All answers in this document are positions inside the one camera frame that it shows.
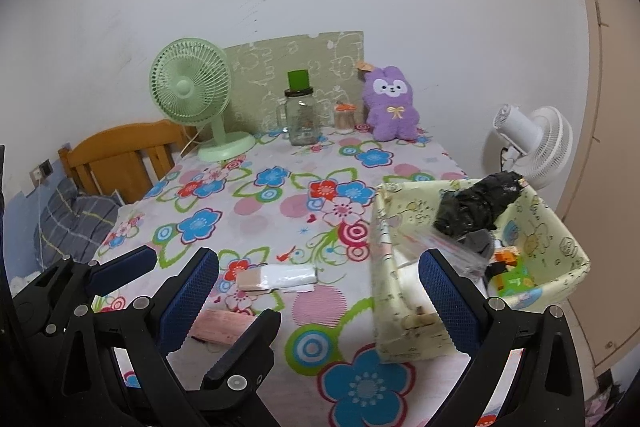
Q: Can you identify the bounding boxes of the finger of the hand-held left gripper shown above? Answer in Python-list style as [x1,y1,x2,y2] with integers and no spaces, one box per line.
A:
[199,308,283,398]
[10,245,159,340]

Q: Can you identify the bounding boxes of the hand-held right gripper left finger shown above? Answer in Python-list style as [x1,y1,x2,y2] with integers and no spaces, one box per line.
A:
[60,247,221,427]

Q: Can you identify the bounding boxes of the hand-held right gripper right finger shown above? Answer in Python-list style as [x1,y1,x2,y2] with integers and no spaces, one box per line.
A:
[418,248,587,427]

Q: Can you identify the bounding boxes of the yellow printed storage box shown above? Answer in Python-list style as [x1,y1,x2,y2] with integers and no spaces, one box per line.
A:
[370,177,591,364]

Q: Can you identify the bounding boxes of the grey soft cloth item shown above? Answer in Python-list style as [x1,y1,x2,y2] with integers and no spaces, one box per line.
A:
[462,229,496,258]

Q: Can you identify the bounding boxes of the black umbrella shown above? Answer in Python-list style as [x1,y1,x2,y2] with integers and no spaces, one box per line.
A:
[434,171,525,239]

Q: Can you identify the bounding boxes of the pink paper packet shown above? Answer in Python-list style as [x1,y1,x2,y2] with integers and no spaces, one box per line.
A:
[191,309,257,346]

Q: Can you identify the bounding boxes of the clear plastic zip bag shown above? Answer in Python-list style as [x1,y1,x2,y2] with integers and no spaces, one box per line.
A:
[400,227,488,279]

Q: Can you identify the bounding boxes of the grey plaid pillow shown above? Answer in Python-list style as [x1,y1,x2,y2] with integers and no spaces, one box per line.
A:
[34,177,123,265]

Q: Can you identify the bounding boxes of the green and orange package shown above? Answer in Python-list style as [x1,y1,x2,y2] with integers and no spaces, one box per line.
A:
[487,247,533,299]

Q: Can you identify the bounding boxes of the white plastic packet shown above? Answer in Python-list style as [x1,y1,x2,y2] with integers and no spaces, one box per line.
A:
[235,264,318,294]

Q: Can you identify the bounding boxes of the wooden bed headboard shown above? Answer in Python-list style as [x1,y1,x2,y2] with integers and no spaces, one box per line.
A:
[57,119,193,205]

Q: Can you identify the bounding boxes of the floral tablecloth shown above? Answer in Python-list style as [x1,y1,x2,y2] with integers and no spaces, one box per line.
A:
[92,127,551,427]

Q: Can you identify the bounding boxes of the white fan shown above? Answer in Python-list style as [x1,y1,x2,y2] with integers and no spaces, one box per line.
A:
[482,104,574,190]

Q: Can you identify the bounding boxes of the green desk fan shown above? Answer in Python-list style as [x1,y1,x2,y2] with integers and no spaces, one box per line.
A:
[150,38,256,162]

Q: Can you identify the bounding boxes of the purple plush toy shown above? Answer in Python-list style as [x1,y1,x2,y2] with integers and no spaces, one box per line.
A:
[356,63,420,142]

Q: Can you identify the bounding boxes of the small jar with orange lid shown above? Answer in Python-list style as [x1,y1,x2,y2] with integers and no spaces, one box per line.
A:
[334,102,357,134]

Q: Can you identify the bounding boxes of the glass jar with green cap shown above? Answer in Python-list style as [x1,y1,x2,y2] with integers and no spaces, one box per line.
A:
[277,69,321,146]

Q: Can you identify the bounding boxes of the green patterned board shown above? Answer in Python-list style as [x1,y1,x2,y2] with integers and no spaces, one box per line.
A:
[222,30,365,132]

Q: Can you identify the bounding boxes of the beige door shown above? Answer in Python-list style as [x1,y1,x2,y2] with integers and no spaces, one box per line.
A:
[552,0,640,368]

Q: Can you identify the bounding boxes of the wall socket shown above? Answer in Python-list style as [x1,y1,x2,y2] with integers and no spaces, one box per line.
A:
[30,159,53,185]

